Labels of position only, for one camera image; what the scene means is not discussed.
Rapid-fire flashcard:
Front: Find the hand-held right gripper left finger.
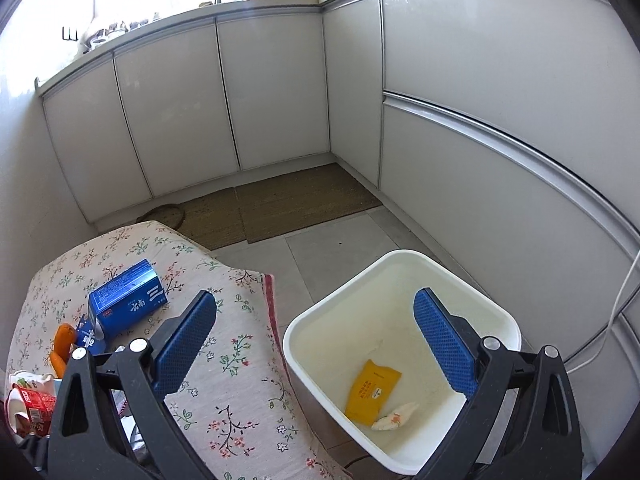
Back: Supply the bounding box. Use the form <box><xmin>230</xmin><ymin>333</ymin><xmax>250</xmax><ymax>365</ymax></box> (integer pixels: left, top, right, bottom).
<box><xmin>47</xmin><ymin>290</ymin><xmax>218</xmax><ymax>480</ymax></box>

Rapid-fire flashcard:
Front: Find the large blue carton box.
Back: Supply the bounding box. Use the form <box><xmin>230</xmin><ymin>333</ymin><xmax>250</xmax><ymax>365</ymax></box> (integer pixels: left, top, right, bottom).
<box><xmin>88</xmin><ymin>259</ymin><xmax>168</xmax><ymax>342</ymax></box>

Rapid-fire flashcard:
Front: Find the small dark blue carton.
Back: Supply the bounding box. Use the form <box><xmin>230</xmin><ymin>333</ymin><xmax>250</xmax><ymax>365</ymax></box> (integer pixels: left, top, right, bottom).
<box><xmin>74</xmin><ymin>316</ymin><xmax>107</xmax><ymax>354</ymax></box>

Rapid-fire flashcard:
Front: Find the silver foil wrapper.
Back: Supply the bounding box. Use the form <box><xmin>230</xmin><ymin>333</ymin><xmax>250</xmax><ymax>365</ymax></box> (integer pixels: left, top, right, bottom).
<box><xmin>111</xmin><ymin>390</ymin><xmax>151</xmax><ymax>466</ymax></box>

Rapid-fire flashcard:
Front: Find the white cable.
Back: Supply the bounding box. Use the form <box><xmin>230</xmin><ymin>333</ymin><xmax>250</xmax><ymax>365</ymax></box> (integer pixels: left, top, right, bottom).
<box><xmin>565</xmin><ymin>252</ymin><xmax>640</xmax><ymax>373</ymax></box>

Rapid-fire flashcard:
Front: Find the white kitchen countertop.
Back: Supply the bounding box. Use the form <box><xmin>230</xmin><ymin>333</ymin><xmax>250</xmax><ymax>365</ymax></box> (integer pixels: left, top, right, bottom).
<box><xmin>34</xmin><ymin>0</ymin><xmax>606</xmax><ymax>98</ymax></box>

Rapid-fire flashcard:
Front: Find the white plastic waste bin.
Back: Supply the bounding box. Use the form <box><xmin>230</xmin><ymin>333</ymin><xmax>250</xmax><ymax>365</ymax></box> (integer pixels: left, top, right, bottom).
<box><xmin>282</xmin><ymin>249</ymin><xmax>522</xmax><ymax>463</ymax></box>

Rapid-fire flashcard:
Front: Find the large brown floor mat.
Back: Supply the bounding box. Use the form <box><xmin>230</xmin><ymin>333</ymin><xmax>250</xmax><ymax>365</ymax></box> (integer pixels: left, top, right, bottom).
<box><xmin>235</xmin><ymin>162</ymin><xmax>383</xmax><ymax>245</ymax></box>

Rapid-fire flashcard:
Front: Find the narrow white cabinet door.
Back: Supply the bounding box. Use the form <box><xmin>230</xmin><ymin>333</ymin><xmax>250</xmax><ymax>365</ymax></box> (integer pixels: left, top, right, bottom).
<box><xmin>322</xmin><ymin>0</ymin><xmax>384</xmax><ymax>190</ymax></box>

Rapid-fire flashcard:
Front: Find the white drawer front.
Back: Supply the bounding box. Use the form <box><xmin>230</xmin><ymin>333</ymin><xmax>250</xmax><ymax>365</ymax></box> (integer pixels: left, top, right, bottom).
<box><xmin>380</xmin><ymin>92</ymin><xmax>640</xmax><ymax>361</ymax></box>
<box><xmin>381</xmin><ymin>0</ymin><xmax>640</xmax><ymax>201</ymax></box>

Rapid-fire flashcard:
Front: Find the floral tablecloth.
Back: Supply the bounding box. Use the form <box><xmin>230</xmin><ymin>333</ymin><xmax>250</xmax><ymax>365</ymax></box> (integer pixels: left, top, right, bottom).
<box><xmin>0</xmin><ymin>220</ymin><xmax>346</xmax><ymax>480</ymax></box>

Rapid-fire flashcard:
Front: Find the red and white drink carton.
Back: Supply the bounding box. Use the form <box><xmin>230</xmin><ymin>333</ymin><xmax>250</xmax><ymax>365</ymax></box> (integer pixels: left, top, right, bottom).
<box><xmin>4</xmin><ymin>370</ymin><xmax>61</xmax><ymax>437</ymax></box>

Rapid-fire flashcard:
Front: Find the white crumpled wrapper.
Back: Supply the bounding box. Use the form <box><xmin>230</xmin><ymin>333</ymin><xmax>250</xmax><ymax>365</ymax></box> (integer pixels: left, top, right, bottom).
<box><xmin>371</xmin><ymin>401</ymin><xmax>418</xmax><ymax>432</ymax></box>

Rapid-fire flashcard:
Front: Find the small brown floor mat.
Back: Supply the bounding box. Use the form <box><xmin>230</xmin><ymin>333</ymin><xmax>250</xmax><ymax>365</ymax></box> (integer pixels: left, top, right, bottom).
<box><xmin>170</xmin><ymin>187</ymin><xmax>248</xmax><ymax>252</ymax></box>

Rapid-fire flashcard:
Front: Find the round woven mat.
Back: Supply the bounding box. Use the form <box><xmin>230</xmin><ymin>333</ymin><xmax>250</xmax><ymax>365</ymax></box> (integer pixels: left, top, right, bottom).
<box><xmin>137</xmin><ymin>203</ymin><xmax>186</xmax><ymax>231</ymax></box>

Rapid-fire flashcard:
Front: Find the yellow snack packet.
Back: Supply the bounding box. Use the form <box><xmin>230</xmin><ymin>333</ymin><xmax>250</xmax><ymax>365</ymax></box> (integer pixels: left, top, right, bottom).
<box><xmin>345</xmin><ymin>359</ymin><xmax>403</xmax><ymax>423</ymax></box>

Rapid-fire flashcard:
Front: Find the orange wrapper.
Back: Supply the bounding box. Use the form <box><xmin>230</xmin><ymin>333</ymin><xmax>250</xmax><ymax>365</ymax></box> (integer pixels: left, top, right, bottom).
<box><xmin>49</xmin><ymin>324</ymin><xmax>77</xmax><ymax>378</ymax></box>

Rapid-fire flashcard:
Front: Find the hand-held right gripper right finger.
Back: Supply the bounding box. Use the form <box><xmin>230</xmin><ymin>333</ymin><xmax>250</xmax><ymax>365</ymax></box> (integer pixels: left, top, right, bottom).
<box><xmin>413</xmin><ymin>287</ymin><xmax>583</xmax><ymax>480</ymax></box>

